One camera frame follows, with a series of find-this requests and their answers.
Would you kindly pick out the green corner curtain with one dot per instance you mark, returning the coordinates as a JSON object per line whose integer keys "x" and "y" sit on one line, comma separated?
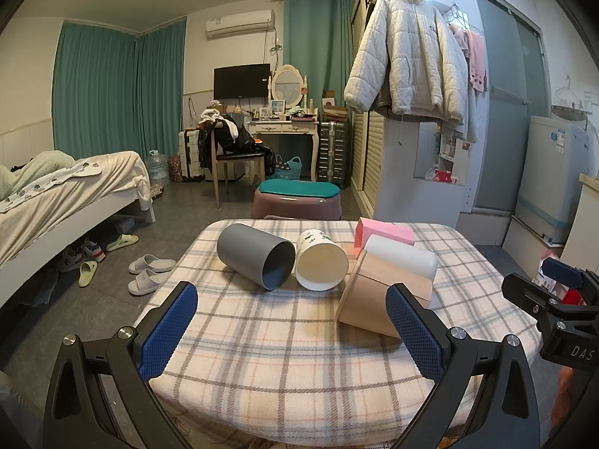
{"x": 159, "y": 98}

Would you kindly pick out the beige cup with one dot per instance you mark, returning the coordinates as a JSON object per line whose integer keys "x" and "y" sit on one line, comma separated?
{"x": 369, "y": 297}

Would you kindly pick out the white suitcase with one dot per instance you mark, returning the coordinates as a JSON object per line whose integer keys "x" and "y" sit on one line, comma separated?
{"x": 189, "y": 154}

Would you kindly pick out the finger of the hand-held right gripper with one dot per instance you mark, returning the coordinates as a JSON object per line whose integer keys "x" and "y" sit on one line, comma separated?
{"x": 564, "y": 271}
{"x": 529, "y": 295}

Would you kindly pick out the pink hanging garment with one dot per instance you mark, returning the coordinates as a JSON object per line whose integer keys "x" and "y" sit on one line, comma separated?
{"x": 475, "y": 56}

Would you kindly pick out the red and white box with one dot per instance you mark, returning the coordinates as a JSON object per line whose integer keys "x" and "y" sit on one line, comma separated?
{"x": 559, "y": 287}

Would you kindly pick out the purple stool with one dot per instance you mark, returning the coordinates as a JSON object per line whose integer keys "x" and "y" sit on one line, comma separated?
{"x": 295, "y": 206}

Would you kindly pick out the white padded jacket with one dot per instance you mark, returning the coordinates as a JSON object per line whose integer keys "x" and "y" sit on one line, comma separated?
{"x": 407, "y": 51}

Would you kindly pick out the wide green curtain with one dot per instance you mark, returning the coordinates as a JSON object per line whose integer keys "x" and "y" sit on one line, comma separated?
{"x": 93, "y": 93}

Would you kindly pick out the pink box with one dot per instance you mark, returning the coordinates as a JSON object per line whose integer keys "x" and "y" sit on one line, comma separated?
{"x": 381, "y": 233}

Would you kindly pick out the green stool cushion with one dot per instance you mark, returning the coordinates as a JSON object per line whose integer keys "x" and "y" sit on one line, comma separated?
{"x": 299, "y": 188}

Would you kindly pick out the grey cup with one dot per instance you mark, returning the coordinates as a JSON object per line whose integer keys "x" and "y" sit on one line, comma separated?
{"x": 255, "y": 255}

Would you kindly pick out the narrow green curtain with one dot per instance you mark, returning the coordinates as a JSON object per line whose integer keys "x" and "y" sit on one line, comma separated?
{"x": 318, "y": 51}

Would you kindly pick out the plain white cup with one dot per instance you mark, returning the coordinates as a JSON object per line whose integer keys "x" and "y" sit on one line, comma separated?
{"x": 402, "y": 255}

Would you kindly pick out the wooden chair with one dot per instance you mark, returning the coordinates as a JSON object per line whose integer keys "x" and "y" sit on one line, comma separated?
{"x": 236, "y": 159}

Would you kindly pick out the cardboard boxes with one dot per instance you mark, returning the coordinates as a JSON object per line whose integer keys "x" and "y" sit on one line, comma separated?
{"x": 334, "y": 108}

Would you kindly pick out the picture frame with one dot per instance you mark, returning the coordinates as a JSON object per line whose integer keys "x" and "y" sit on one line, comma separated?
{"x": 277, "y": 109}

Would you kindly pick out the printed blanket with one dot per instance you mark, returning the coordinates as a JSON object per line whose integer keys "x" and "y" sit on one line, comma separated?
{"x": 51, "y": 182}

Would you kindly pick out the pale green quilt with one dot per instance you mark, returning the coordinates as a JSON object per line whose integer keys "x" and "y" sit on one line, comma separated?
{"x": 32, "y": 168}

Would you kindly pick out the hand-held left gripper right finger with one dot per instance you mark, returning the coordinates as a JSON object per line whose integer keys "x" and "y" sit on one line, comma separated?
{"x": 414, "y": 332}

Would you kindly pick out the white wardrobe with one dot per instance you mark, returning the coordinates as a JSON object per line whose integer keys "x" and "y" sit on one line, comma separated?
{"x": 369, "y": 159}

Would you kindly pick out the black television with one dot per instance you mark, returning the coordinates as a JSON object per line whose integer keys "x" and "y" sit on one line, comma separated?
{"x": 242, "y": 81}

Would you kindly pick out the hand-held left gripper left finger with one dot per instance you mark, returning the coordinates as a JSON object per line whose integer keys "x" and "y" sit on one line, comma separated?
{"x": 168, "y": 332}

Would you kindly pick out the green slipper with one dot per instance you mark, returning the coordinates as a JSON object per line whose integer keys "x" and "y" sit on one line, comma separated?
{"x": 122, "y": 242}
{"x": 88, "y": 273}

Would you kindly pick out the silver suitcase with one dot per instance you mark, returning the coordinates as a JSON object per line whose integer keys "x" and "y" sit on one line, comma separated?
{"x": 333, "y": 152}

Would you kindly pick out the blue basket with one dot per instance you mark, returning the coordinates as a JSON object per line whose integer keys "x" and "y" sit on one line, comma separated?
{"x": 288, "y": 170}

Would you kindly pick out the white slipper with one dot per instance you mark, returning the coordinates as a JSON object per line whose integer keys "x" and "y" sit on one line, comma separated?
{"x": 152, "y": 263}
{"x": 145, "y": 283}

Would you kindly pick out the person's right hand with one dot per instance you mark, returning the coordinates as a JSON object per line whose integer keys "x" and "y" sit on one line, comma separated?
{"x": 565, "y": 393}

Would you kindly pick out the clear water jug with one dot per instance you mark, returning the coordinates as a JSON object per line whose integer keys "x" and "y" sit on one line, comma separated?
{"x": 157, "y": 168}

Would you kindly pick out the white washing machine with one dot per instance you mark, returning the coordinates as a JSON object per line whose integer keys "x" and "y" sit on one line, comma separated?
{"x": 552, "y": 177}

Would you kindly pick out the red patterned bag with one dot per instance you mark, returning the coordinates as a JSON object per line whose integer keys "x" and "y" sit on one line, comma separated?
{"x": 174, "y": 168}

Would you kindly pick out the frosted glass door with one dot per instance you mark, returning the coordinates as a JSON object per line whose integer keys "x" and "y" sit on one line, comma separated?
{"x": 505, "y": 117}

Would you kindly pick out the white dressing table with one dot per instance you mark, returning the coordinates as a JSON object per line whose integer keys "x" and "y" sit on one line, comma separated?
{"x": 283, "y": 128}

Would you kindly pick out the pair of sneakers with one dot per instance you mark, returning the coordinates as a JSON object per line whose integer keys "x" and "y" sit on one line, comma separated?
{"x": 82, "y": 255}

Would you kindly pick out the white counter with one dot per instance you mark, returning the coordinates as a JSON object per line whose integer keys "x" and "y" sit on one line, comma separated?
{"x": 585, "y": 215}

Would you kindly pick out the white printed cup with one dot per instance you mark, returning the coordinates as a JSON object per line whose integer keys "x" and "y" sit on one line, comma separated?
{"x": 320, "y": 262}

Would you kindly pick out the pile of clothes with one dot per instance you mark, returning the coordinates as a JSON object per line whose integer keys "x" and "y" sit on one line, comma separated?
{"x": 224, "y": 135}

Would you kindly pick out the oval white mirror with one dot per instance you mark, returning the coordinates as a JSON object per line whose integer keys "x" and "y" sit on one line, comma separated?
{"x": 286, "y": 85}

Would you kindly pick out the bed with cream sheet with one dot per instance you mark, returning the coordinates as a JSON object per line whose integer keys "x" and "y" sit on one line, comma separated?
{"x": 70, "y": 206}

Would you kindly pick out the white air conditioner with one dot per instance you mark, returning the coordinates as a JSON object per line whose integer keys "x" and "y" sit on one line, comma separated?
{"x": 239, "y": 23}

